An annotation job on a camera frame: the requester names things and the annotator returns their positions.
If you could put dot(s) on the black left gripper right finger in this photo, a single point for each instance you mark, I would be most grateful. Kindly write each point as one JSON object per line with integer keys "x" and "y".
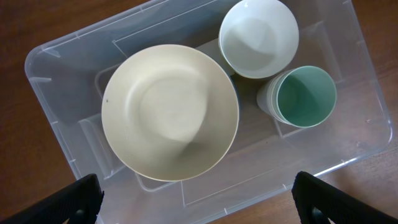
{"x": 319, "y": 202}

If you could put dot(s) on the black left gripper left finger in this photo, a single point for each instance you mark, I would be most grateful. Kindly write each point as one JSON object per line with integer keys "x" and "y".
{"x": 79, "y": 202}

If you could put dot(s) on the green plastic cup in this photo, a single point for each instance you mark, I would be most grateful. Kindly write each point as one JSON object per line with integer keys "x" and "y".
{"x": 305, "y": 96}

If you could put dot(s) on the white plastic cup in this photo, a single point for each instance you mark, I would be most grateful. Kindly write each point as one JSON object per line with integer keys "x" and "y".
{"x": 270, "y": 99}

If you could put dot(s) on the grey plastic cup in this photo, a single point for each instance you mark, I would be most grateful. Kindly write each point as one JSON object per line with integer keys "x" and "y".
{"x": 262, "y": 98}

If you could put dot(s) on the beige plate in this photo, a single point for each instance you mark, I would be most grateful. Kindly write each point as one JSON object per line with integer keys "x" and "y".
{"x": 170, "y": 112}

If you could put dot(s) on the white plastic bowl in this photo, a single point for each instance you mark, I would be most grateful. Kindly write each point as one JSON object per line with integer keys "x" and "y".
{"x": 258, "y": 38}

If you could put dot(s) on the clear plastic storage bin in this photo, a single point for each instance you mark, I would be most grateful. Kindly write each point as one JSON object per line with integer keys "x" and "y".
{"x": 69, "y": 76}

